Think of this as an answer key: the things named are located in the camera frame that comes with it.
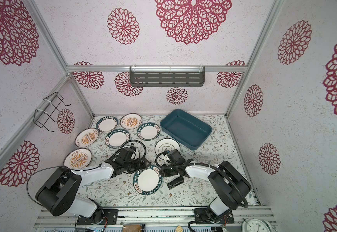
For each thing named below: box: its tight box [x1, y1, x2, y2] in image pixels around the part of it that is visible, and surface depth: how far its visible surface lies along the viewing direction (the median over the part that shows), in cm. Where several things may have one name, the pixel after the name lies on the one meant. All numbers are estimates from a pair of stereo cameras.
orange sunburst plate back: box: [119, 113, 143, 130], surface depth 119 cm
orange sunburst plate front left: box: [63, 147, 93, 171], surface depth 97 cm
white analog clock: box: [241, 217, 273, 232], surface depth 69 cm
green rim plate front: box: [132, 165, 163, 196], surface depth 87 cm
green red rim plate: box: [95, 115, 119, 133], surface depth 116 cm
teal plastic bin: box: [159, 108, 213, 150], surface depth 116 cm
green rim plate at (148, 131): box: [136, 122, 162, 142], surface depth 112 cm
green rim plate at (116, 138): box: [104, 128, 130, 149], surface depth 108 cm
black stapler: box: [167, 176, 184, 190], surface depth 84 cm
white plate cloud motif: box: [154, 137, 181, 161], surface depth 103 cm
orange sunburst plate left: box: [74, 128, 99, 148], surface depth 108 cm
